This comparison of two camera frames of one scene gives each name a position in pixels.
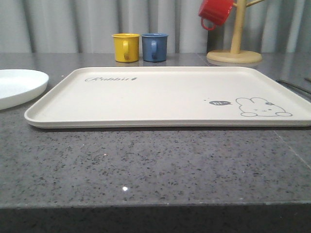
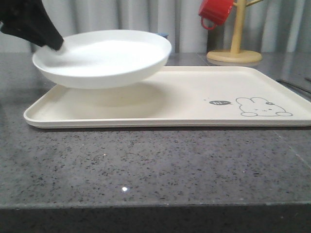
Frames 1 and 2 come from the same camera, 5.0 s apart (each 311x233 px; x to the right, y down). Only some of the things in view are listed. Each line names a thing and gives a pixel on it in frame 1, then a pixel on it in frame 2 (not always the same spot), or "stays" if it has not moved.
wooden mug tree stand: x=236 y=55 stays
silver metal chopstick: x=293 y=85 stays
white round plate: x=18 y=86 to x=106 y=58
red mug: x=216 y=10 stays
